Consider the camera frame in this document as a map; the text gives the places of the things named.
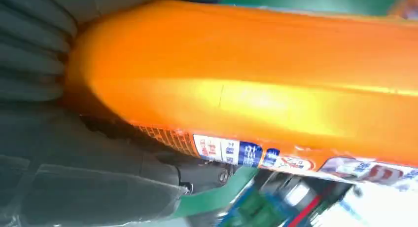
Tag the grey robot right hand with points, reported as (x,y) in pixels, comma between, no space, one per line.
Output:
(81,179)

